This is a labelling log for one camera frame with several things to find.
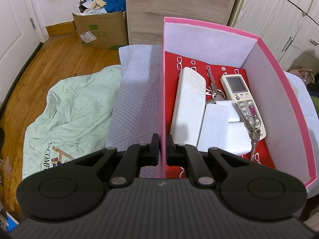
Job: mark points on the brown wooden cabinet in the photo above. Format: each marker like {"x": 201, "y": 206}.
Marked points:
{"x": 145, "y": 17}

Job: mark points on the keys with carabiner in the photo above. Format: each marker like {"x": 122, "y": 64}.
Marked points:
{"x": 216, "y": 93}

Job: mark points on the cream power bank in box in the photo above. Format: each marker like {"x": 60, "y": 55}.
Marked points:
{"x": 189, "y": 107}

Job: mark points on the small white charger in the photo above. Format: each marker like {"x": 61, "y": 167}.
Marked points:
{"x": 230, "y": 105}

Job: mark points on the white door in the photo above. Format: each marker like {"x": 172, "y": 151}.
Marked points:
{"x": 21, "y": 34}

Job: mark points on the light wood wardrobe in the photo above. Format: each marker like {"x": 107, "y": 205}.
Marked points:
{"x": 288, "y": 27}

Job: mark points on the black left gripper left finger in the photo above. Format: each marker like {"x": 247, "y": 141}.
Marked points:
{"x": 134, "y": 158}

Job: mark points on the pink storage box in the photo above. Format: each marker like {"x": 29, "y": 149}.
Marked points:
{"x": 288, "y": 138}

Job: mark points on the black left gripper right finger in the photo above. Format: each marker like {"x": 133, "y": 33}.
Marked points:
{"x": 189, "y": 158}

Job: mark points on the cardboard box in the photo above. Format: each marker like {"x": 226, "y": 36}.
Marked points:
{"x": 106, "y": 31}

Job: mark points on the white patterned tablecloth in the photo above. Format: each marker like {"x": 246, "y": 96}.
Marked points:
{"x": 139, "y": 111}

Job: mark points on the green bed sheet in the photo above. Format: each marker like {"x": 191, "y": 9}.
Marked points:
{"x": 75, "y": 121}

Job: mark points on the beige air conditioner remote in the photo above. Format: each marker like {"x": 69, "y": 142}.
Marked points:
{"x": 237, "y": 90}

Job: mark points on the blue cloth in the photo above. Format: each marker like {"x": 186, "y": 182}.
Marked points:
{"x": 109, "y": 6}

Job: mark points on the large white charger block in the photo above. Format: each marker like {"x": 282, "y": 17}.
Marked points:
{"x": 238, "y": 140}

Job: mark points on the key with ring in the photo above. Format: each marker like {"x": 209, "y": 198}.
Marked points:
{"x": 253, "y": 131}

